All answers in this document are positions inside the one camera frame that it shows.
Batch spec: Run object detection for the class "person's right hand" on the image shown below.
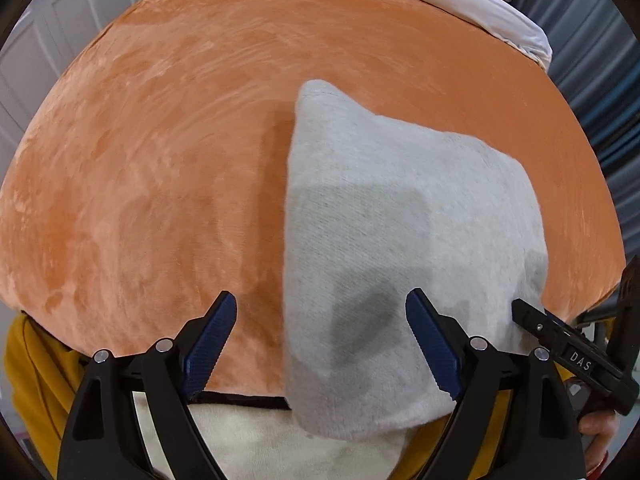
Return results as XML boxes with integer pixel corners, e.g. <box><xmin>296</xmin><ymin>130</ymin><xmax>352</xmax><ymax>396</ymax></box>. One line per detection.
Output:
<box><xmin>577</xmin><ymin>407</ymin><xmax>620</xmax><ymax>472</ymax></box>

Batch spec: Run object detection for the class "light grey small garment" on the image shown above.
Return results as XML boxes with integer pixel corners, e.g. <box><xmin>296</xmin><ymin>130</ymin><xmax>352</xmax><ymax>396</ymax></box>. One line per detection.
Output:
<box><xmin>281</xmin><ymin>79</ymin><xmax>552</xmax><ymax>442</ymax></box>

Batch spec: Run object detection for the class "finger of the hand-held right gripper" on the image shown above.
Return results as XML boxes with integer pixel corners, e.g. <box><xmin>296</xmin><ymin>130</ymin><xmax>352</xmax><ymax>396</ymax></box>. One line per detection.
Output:
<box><xmin>511</xmin><ymin>298</ymin><xmax>568</xmax><ymax>347</ymax></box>

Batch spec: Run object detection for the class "person's mustard yellow clothing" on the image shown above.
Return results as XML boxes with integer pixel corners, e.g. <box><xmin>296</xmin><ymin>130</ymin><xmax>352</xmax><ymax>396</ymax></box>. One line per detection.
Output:
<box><xmin>4</xmin><ymin>312</ymin><xmax>589</xmax><ymax>480</ymax></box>

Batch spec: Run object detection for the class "white panelled wardrobe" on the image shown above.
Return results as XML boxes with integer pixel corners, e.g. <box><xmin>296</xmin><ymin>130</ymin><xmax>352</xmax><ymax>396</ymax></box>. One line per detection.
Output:
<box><xmin>0</xmin><ymin>0</ymin><xmax>164</xmax><ymax>137</ymax></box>

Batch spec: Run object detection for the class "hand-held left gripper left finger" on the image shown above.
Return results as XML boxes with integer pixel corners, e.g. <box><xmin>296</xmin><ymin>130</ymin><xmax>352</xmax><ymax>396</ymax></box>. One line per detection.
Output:
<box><xmin>56</xmin><ymin>290</ymin><xmax>238</xmax><ymax>480</ymax></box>

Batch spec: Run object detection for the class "grey curtain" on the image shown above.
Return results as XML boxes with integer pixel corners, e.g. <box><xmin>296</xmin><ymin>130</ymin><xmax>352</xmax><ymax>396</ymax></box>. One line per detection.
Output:
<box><xmin>514</xmin><ymin>0</ymin><xmax>640</xmax><ymax>273</ymax></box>

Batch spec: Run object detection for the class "person's right forearm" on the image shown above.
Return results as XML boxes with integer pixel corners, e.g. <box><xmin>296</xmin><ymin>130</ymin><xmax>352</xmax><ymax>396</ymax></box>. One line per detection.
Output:
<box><xmin>584</xmin><ymin>452</ymin><xmax>612</xmax><ymax>480</ymax></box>

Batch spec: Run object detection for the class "orange velvet blanket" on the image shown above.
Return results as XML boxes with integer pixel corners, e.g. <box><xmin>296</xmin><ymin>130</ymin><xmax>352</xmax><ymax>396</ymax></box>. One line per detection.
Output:
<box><xmin>0</xmin><ymin>0</ymin><xmax>628</xmax><ymax>398</ymax></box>

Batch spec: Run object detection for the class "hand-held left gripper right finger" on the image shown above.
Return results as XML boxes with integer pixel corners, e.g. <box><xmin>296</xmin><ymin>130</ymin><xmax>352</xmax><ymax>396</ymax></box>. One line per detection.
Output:
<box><xmin>405</xmin><ymin>287</ymin><xmax>587</xmax><ymax>480</ymax></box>

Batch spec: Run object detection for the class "cream cloth with black trim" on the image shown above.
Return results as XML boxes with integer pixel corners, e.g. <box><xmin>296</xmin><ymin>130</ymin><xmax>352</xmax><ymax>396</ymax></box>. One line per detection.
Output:
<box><xmin>131</xmin><ymin>391</ymin><xmax>454</xmax><ymax>480</ymax></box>

